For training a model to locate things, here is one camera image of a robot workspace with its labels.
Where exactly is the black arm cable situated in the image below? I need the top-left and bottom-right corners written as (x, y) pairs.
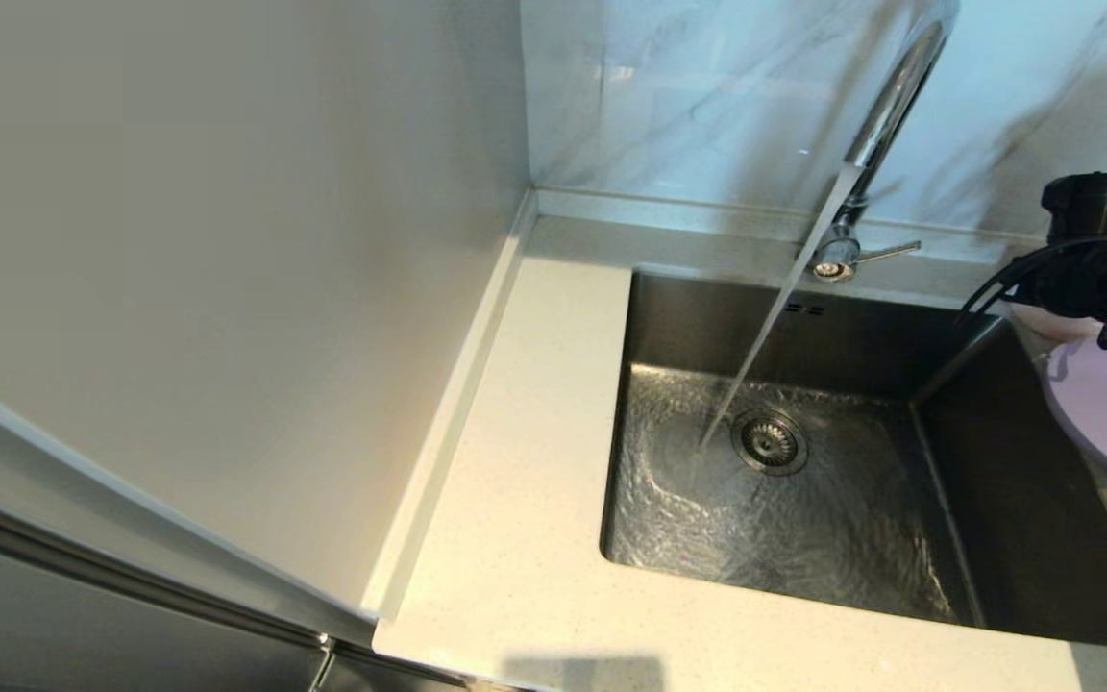
top-left (959, 238), bottom-right (1107, 328)

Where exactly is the stainless steel sink basin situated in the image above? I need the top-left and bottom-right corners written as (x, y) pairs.
top-left (600, 267), bottom-right (1107, 647)

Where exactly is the pale pink bowl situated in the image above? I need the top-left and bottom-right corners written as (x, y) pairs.
top-left (1007, 300), bottom-right (1107, 343)

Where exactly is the stainless steel appliance door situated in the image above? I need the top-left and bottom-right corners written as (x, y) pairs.
top-left (0, 481), bottom-right (478, 692)

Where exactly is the white tall cabinet side panel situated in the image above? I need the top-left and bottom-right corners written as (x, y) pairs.
top-left (0, 0), bottom-right (531, 647)

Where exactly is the chrome gooseneck faucet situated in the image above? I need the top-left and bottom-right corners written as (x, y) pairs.
top-left (797, 0), bottom-right (960, 284)

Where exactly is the chrome faucet lever handle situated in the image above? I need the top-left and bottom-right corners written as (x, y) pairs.
top-left (854, 240), bottom-right (923, 266)

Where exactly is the clear running water stream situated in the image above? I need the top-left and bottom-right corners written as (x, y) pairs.
top-left (698, 165), bottom-right (862, 453)

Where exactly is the round metal drain strainer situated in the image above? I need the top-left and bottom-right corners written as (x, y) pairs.
top-left (731, 409), bottom-right (811, 478)

